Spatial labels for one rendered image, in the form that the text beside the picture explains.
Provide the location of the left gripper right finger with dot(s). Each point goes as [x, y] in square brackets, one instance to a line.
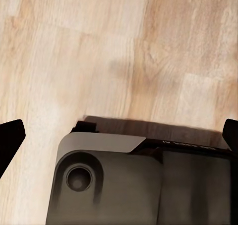
[230, 135]

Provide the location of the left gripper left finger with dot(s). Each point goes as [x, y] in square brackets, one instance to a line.
[12, 135]

